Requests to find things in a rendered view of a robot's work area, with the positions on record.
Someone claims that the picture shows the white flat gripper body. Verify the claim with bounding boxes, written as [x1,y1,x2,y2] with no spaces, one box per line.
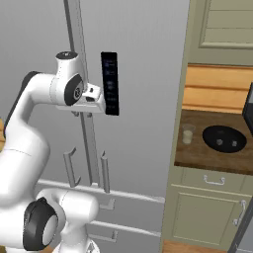
[55,98,108,115]

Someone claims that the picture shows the grey fridge door with panel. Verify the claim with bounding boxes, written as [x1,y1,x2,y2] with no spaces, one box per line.
[69,0,191,203]

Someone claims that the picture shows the grey fridge drawer front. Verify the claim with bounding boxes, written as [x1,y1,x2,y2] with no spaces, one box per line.
[36,178,166,235]
[84,220,163,253]

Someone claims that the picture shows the black ice bowl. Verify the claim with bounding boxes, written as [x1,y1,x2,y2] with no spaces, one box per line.
[201,125,248,154]

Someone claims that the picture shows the olive drawer front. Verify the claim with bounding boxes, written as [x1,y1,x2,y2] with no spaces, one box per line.
[180,167,247,195]

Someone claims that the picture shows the olive base cupboard door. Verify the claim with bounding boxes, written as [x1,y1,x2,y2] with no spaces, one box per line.
[170,184,245,249]

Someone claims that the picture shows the black microwave oven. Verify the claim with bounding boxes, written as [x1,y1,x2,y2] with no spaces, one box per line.
[241,82,253,136]

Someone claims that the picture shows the grey fridge door handle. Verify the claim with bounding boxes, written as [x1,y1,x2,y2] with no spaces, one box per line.
[62,146,82,189]
[99,150,112,195]

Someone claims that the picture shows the grey fridge drawer handle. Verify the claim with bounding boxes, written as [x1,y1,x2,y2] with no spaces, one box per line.
[98,197,117,211]
[88,229,120,244]

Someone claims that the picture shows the silver drawer handle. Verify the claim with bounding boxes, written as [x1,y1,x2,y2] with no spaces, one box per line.
[203,174,226,187]

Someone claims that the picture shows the olive wall cupboard door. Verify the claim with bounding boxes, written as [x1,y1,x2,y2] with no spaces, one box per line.
[189,0,253,67]

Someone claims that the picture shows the silver cupboard door handle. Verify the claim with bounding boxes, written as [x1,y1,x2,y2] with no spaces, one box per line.
[232,199,248,227]

